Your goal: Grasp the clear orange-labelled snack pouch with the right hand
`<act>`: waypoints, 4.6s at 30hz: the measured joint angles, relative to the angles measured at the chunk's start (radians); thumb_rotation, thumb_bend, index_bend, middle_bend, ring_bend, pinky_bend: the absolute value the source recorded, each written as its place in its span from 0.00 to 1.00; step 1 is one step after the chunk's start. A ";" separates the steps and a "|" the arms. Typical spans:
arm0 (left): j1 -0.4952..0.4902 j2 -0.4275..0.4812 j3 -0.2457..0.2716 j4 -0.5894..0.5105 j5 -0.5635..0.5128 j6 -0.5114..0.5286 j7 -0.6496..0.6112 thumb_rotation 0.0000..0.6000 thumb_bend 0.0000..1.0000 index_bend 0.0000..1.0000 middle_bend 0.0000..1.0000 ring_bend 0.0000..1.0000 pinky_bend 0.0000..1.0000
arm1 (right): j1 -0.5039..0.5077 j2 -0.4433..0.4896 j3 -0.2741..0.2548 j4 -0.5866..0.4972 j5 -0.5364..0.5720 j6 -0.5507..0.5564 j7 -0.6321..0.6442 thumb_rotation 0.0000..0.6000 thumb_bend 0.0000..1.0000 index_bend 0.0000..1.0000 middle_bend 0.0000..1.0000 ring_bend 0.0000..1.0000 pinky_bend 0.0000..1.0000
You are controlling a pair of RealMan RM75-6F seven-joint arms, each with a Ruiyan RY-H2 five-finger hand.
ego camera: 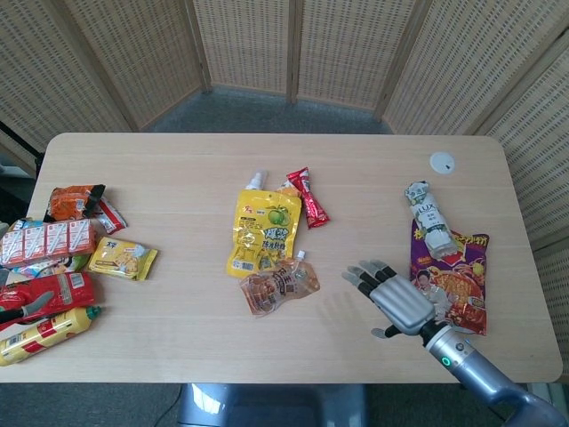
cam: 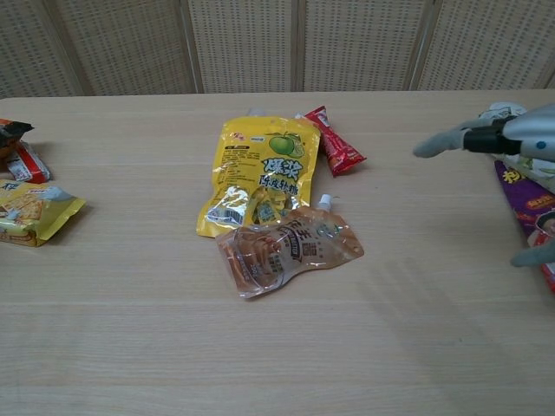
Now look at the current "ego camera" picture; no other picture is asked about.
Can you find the woven bamboo folding screen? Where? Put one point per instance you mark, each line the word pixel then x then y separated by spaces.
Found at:
pixel 244 44

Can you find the red white milk carton pack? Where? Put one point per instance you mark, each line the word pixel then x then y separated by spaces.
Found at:
pixel 44 242

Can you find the orange black noodle packet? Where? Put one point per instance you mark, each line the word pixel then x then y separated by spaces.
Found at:
pixel 69 202

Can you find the small red white packet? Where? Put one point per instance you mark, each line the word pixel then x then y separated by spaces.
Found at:
pixel 111 218

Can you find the black stand pole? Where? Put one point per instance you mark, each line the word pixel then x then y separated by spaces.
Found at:
pixel 18 140

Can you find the red stick sachet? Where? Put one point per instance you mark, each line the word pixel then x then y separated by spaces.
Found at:
pixel 311 200

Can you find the colourful packet with cartoon print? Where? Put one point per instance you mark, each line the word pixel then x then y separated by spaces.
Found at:
pixel 53 267

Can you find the red plastic bag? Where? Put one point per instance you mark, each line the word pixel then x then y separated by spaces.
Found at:
pixel 66 291

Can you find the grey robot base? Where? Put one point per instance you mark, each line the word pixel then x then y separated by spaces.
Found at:
pixel 266 405

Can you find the yellow candy bag green fruit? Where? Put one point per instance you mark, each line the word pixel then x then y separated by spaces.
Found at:
pixel 262 231

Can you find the yellow cracker packet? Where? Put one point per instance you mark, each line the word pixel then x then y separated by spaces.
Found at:
pixel 122 258

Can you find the small orange packet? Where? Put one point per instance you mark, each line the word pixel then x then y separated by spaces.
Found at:
pixel 288 189

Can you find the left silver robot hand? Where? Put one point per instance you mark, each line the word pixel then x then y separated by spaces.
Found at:
pixel 37 302

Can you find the white LUX soap refill bag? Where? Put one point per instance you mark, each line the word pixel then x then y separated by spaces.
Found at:
pixel 433 218

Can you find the clear brown drink pouch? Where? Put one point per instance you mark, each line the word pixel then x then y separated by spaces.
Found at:
pixel 278 287

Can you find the yellow bottle green cap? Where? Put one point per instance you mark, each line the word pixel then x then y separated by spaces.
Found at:
pixel 44 333

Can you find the purple red snack bag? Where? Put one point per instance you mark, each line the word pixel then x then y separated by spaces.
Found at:
pixel 462 289

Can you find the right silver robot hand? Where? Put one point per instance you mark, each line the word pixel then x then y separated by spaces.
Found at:
pixel 402 302

